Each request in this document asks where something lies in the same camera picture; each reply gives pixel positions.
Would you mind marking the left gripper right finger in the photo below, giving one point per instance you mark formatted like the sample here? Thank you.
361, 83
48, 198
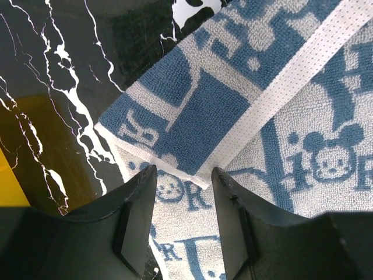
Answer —
262, 241

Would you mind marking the blue patterned white towel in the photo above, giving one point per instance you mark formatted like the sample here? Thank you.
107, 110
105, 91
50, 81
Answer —
276, 93

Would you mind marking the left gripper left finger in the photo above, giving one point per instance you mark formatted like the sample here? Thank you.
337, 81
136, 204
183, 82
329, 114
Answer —
104, 239

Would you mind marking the black marble pattern mat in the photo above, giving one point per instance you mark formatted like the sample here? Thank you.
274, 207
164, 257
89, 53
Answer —
63, 63

